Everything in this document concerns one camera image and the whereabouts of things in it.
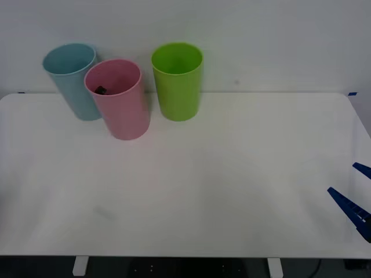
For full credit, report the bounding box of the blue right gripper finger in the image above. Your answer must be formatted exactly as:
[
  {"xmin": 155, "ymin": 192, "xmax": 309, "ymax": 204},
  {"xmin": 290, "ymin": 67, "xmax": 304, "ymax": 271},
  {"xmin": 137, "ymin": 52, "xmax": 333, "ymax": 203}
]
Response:
[
  {"xmin": 327, "ymin": 186, "xmax": 371, "ymax": 243},
  {"xmin": 352, "ymin": 162, "xmax": 371, "ymax": 180}
]

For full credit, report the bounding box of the white table leg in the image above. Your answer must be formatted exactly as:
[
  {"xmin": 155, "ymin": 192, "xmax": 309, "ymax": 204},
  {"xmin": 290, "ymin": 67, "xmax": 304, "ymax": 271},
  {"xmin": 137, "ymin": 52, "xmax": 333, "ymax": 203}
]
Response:
[
  {"xmin": 267, "ymin": 257, "xmax": 283, "ymax": 278},
  {"xmin": 72, "ymin": 256, "xmax": 89, "ymax": 276}
]

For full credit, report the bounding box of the green plastic bin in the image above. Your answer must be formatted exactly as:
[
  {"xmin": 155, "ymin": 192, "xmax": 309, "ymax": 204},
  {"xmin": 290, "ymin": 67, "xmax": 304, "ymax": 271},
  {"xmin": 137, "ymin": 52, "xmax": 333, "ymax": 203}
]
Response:
[{"xmin": 151, "ymin": 42, "xmax": 204, "ymax": 122}]

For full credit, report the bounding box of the pink plastic bin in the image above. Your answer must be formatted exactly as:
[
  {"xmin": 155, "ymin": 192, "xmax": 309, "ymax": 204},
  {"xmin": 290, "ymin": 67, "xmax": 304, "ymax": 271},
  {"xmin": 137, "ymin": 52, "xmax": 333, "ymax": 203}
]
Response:
[{"xmin": 83, "ymin": 58, "xmax": 151, "ymax": 141}]

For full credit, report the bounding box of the pale blue plastic bin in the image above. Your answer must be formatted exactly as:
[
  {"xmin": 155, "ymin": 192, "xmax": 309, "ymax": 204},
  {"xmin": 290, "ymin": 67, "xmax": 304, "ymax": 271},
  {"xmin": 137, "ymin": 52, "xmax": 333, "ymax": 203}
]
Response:
[{"xmin": 42, "ymin": 42, "xmax": 103, "ymax": 122}]

